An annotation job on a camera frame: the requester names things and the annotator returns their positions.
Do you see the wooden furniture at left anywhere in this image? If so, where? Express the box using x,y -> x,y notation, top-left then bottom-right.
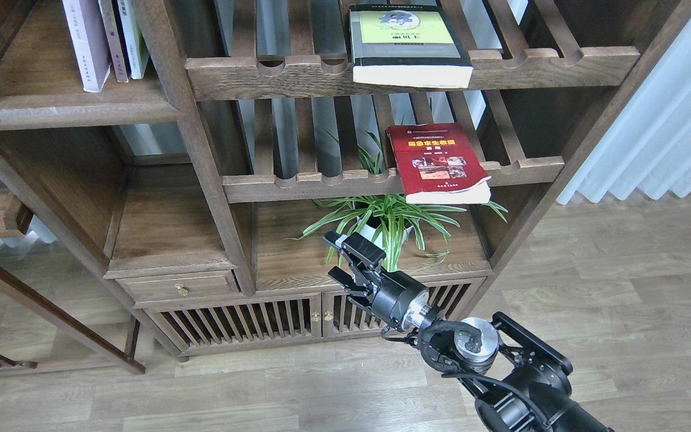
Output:
0,180 -> 145,376

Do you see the yellow green black book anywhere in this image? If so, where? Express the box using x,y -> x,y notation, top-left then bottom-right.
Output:
348,4 -> 474,88

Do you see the green spider plant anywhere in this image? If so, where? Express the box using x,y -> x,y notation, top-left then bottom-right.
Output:
287,131 -> 509,274

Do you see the pale lavender white book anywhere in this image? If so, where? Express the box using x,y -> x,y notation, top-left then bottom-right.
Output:
62,0 -> 112,92

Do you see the red paperback book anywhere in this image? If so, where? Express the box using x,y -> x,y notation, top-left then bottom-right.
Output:
387,122 -> 491,205

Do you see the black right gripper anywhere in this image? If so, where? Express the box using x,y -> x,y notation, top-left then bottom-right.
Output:
323,232 -> 431,332

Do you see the white green upright book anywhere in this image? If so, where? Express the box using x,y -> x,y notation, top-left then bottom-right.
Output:
117,1 -> 150,80

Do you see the dark wooden bookshelf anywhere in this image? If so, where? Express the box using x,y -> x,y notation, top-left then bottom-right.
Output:
0,1 -> 691,356

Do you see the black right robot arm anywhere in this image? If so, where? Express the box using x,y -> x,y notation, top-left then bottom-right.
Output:
324,232 -> 607,431

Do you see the white sheer curtain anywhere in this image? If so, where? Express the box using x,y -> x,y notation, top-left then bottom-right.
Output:
557,19 -> 691,205

